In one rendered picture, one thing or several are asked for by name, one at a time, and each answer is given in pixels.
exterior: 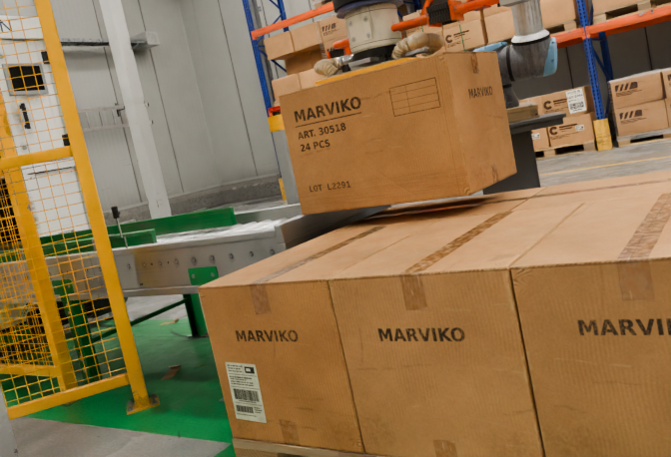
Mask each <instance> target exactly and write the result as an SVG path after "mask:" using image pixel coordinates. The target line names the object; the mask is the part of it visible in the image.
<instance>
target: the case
mask: <svg viewBox="0 0 671 457"><path fill-rule="evenodd" d="M278 98H279V102H280V107H281V112H282V117H283V122H284V127H285V132H286V136H287V141H288V146H289V151H290V156H291V161H292V166H293V170H294V175H295V180H296V185H297V190H298V195H299V200H300V204H301V209H302V214H303V215H312V214H320V213H329V212H337V211H345V210H354V209H362V208H371V207H379V206H388V205H396V204H405V203H413V202H421V201H430V200H438V199H447V198H455V197H464V196H471V195H473V194H475V193H477V192H479V191H481V190H483V189H485V188H487V187H489V186H491V185H493V184H495V183H497V182H500V181H502V180H504V179H506V178H508V177H510V176H512V175H514V174H516V173H517V171H516V165H515V159H514V154H513V148H512V142H511V136H510V130H509V124H508V119H507V113H506V107H505V101H504V95H503V89H502V83H501V77H500V71H499V65H498V59H497V54H496V51H476V52H441V53H438V54H434V55H430V56H426V57H422V58H419V59H415V60H411V61H407V62H403V63H399V64H396V65H392V66H388V67H384V68H380V69H377V70H373V71H369V72H365V73H361V74H358V75H354V76H350V77H346V78H342V79H338V80H335V81H331V82H327V83H323V84H319V85H316V86H312V87H308V88H304V89H300V90H297V91H293V92H289V93H285V94H281V95H278Z"/></svg>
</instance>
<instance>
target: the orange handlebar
mask: <svg viewBox="0 0 671 457"><path fill-rule="evenodd" d="M497 3H499V0H466V2H465V3H462V4H459V5H455V6H453V12H454V13H460V14H463V13H466V12H470V11H474V12H476V11H480V10H483V9H486V8H490V7H491V6H490V5H494V4H497ZM425 24H427V19H426V15H422V16H419V17H416V18H413V19H409V20H406V21H403V22H399V23H396V24H393V25H391V27H390V29H391V30H392V31H393V32H395V31H398V30H399V32H402V31H405V30H408V29H412V28H415V27H419V26H422V25H425ZM415 25H416V26H415ZM411 26H412V27H411ZM408 27H409V28H408ZM401 29H402V30H401ZM333 47H334V49H343V48H347V47H349V40H348V38H347V39H343V40H340V41H337V42H334V44H333Z"/></svg>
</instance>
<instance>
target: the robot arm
mask: <svg viewBox="0 0 671 457"><path fill-rule="evenodd" d="M511 11H512V17H513V23H514V29H515V36H514V37H513V39H512V40H511V42H512V45H509V46H507V43H506V42H500V43H495V44H492V45H488V46H484V47H481V48H478V49H475V50H474V51H473V52H476V51H496V54H497V59H498V65H499V71H500V77H501V83H502V89H503V95H504V101H505V107H506V109H511V108H515V107H518V106H519V101H518V99H517V97H516V95H515V93H514V92H513V90H512V84H511V82H514V81H520V80H526V79H533V78H539V77H544V76H548V75H552V74H554V73H555V72H556V69H557V44H556V39H555V37H551V38H550V34H549V32H548V31H547V30H545V29H544V28H543V21H542V15H541V8H540V1H539V0H530V1H528V2H524V3H521V4H517V5H514V6H511Z"/></svg>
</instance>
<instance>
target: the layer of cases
mask: <svg viewBox="0 0 671 457"><path fill-rule="evenodd" d="M198 291H199V295H200V300H201V304H202V308H203V312H204V316H205V321H206V325H207V329H208V332H209V337H210V341H211V345H212V349H213V354H214V358H215V362H216V366H217V371H218V375H219V379H220V383H221V387H222V392H223V396H224V400H225V404H226V409H227V413H228V417H229V421H230V426H231V430H232V434H233V437H234V438H237V439H246V440H254V441H262V442H270V443H279V444H287V445H295V446H303V447H311V448H320V449H328V450H335V451H343V452H352V453H360V454H363V453H364V452H365V454H368V455H376V456H385V457H671V170H670V171H662V172H655V173H647V174H640V175H632V176H625V177H617V178H610V179H602V180H595V181H588V182H580V183H573V184H565V185H558V186H550V187H543V188H535V189H528V190H520V191H513V192H505V193H498V194H490V195H483V196H475V197H468V198H460V199H453V200H445V201H438V202H431V203H423V204H416V205H408V206H401V207H393V208H387V209H385V210H382V211H380V212H378V213H375V214H373V215H370V216H368V217H366V218H363V219H361V220H358V221H356V222H354V223H351V224H349V225H346V226H344V227H342V228H338V229H335V230H333V231H331V232H328V233H326V234H323V235H321V236H319V237H316V238H314V239H311V240H309V241H307V242H304V243H302V244H299V245H297V246H295V247H292V248H290V249H287V250H285V251H283V252H280V253H278V254H275V255H273V256H271V257H268V258H266V259H263V260H261V261H259V262H256V263H254V264H251V265H249V266H247V267H244V268H242V269H239V270H237V271H235V272H232V273H230V274H227V275H225V276H223V277H220V278H218V279H215V280H213V281H211V282H208V283H206V284H203V285H201V286H199V287H198Z"/></svg>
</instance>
